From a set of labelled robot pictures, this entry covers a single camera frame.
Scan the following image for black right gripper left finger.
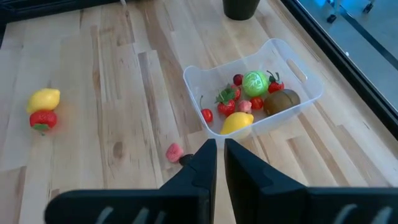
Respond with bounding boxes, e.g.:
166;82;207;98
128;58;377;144
44;138;218;224

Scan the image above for clear plastic tupperware container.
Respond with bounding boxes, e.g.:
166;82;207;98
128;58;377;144
182;38;324;149

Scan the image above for office chair with white base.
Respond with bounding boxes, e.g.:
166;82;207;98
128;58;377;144
325;0;376;24

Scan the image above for black frame side rails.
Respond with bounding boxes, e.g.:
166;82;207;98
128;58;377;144
0;0;122;24

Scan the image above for black frame back rail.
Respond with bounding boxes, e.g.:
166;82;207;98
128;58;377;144
279;0;398;141

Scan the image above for green lettuce ball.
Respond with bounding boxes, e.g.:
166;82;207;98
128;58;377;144
241;70;270;98

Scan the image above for brown kiwi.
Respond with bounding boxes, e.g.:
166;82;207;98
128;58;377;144
263;88;302;117

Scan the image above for small yellow plastic lemon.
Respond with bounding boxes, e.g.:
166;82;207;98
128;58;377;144
220;111;255;136

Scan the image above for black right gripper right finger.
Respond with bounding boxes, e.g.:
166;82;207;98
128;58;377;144
223;138;398;224

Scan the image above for large yellow plastic lemon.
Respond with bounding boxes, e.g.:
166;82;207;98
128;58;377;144
26;88;62;114

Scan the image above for pink raspberry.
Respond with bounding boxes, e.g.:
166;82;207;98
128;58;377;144
165;142;184;164
238;100;252;114

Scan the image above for green plant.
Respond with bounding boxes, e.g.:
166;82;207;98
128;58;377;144
222;0;261;21

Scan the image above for large red plastic strawberry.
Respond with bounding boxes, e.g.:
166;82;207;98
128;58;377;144
29;110;58;136

